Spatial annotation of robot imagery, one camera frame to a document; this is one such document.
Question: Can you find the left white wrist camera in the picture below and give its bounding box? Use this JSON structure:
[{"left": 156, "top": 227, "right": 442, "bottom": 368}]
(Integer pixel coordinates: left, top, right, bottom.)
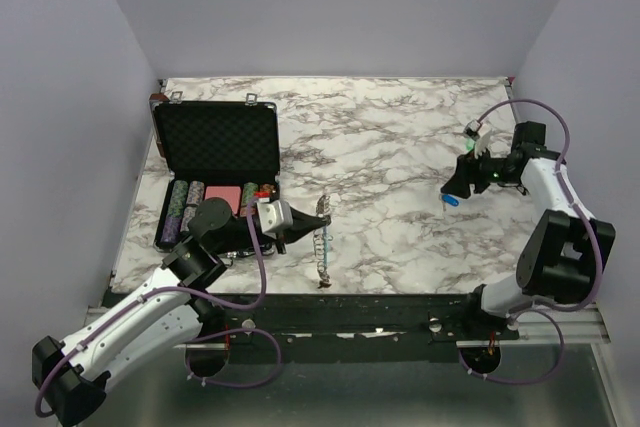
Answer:
[{"left": 257, "top": 200, "right": 293, "bottom": 238}]

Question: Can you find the black poker chip case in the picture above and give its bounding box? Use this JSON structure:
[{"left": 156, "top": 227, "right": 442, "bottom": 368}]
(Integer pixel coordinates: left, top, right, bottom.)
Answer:
[{"left": 149, "top": 94, "right": 280, "bottom": 253}]

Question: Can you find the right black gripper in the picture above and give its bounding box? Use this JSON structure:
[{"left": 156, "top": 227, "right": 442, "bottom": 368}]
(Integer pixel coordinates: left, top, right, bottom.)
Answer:
[{"left": 440, "top": 142, "right": 519, "bottom": 199}]

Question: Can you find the blue tagged key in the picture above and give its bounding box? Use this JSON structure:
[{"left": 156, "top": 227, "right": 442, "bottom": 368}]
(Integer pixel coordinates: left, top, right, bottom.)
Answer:
[{"left": 439, "top": 194, "right": 460, "bottom": 211}]

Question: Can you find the aluminium rail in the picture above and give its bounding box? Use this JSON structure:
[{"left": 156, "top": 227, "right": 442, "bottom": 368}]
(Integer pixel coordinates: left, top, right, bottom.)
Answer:
[{"left": 84, "top": 301, "right": 611, "bottom": 348}]

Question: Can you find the pink playing card deck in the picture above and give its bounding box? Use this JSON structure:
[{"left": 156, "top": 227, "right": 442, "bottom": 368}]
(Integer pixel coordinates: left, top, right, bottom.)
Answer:
[{"left": 204, "top": 185, "right": 242, "bottom": 214}]

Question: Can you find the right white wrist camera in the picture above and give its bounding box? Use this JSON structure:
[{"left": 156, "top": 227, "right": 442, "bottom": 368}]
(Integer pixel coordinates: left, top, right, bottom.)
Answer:
[{"left": 463, "top": 120, "right": 492, "bottom": 158}]

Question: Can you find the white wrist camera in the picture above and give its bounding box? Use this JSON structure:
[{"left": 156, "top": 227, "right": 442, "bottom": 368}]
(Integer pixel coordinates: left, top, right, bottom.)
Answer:
[
  {"left": 257, "top": 200, "right": 293, "bottom": 238},
  {"left": 463, "top": 120, "right": 492, "bottom": 158}
]

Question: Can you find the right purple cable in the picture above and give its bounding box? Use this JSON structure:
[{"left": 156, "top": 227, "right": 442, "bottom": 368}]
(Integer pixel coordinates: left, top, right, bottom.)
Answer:
[{"left": 469, "top": 99, "right": 601, "bottom": 386}]

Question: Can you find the green poker chip stack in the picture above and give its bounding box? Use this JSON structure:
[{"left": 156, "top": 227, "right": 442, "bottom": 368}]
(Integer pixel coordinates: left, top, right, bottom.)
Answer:
[{"left": 241, "top": 182, "right": 259, "bottom": 208}]

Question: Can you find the purple poker chip stack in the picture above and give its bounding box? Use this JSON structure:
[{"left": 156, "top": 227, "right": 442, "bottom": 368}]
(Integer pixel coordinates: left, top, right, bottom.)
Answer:
[{"left": 156, "top": 180, "right": 205, "bottom": 249}]

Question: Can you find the orange poker chip stack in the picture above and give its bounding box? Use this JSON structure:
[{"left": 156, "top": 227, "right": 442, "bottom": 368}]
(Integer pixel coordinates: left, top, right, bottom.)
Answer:
[{"left": 258, "top": 184, "right": 277, "bottom": 197}]

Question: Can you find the grey blue spiral keyring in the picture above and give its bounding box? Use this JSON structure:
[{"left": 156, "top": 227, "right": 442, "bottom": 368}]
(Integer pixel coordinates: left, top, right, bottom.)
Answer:
[{"left": 313, "top": 194, "right": 332, "bottom": 289}]

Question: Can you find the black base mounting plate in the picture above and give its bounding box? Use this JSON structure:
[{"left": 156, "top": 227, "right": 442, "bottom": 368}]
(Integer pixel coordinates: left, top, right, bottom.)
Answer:
[{"left": 99, "top": 289, "right": 526, "bottom": 366}]

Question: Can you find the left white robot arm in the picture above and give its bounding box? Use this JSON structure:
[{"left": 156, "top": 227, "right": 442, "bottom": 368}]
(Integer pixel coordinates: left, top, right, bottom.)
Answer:
[{"left": 32, "top": 197, "right": 331, "bottom": 426}]

